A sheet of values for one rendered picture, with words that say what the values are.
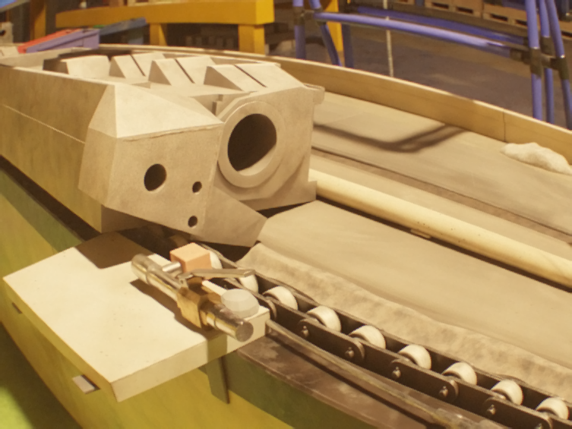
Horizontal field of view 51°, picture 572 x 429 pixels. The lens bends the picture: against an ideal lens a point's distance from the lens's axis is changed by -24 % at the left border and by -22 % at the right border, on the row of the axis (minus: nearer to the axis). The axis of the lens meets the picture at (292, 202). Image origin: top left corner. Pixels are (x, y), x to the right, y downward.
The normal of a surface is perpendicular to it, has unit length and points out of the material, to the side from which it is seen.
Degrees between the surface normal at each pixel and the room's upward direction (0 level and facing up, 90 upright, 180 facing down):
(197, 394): 90
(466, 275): 0
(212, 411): 90
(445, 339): 43
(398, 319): 50
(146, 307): 0
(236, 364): 90
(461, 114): 88
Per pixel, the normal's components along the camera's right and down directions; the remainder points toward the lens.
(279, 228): -0.04, -0.93
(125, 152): 0.67, 0.25
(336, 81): -0.74, 0.29
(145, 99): 0.47, -0.62
